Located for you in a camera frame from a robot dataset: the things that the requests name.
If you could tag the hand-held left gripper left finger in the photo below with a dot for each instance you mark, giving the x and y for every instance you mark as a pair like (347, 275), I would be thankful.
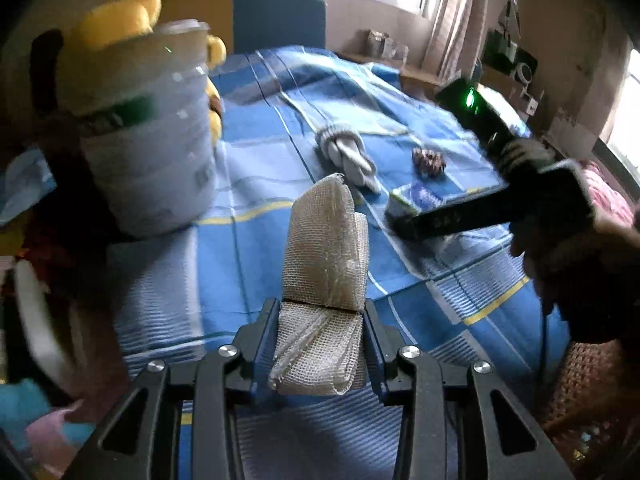
(267, 325)

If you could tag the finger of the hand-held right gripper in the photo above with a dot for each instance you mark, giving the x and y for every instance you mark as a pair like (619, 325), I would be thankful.
(450, 217)

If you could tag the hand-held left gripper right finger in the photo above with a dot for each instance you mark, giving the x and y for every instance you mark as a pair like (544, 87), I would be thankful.
(372, 330)

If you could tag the blue and white tissue packet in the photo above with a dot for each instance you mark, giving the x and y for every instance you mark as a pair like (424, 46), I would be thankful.
(415, 197)

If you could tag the beige mesh cloth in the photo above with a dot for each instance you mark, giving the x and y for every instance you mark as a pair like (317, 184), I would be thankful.
(325, 270)

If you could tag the white plastic bucket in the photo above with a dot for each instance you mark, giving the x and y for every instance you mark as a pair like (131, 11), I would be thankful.
(150, 160)

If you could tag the black-haired doll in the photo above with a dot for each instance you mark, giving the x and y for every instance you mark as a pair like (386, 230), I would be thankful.
(30, 420)

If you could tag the person's right hand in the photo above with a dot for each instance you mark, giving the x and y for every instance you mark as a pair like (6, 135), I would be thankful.
(585, 280)

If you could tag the pink knit blanket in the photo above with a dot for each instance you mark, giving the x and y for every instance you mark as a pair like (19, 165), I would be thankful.
(607, 195)

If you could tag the side window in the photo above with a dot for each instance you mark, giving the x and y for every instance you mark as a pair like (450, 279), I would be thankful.
(625, 120)

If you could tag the grey knit sock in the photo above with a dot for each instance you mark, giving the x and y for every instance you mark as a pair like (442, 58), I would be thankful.
(347, 155)

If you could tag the cluttered shelf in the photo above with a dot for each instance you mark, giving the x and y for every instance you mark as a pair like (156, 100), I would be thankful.
(512, 65)

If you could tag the wooden desk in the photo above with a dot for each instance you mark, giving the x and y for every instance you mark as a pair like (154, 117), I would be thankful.
(395, 72)

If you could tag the clear plastic bags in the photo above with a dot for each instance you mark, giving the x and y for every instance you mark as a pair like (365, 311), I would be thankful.
(387, 45)

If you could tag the beige curtain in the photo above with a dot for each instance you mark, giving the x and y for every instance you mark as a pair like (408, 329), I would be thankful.
(457, 15)

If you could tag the blue plaid bedsheet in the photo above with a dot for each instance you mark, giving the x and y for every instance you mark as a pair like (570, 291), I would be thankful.
(260, 125)

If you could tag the woven wicker chair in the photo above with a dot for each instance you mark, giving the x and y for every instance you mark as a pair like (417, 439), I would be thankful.
(595, 385)

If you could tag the white curved plastic object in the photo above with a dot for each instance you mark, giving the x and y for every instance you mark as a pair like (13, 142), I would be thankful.
(42, 325)

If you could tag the blue padded headboard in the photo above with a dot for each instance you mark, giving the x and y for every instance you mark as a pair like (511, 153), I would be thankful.
(277, 17)

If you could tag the light blue cloth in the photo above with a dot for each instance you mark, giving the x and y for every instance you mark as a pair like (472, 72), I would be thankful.
(25, 190)

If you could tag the wooden headboard panel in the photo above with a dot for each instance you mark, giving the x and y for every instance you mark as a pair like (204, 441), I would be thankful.
(200, 20)

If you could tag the yellow plush bear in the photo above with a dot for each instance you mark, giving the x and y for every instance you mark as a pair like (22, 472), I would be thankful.
(120, 20)

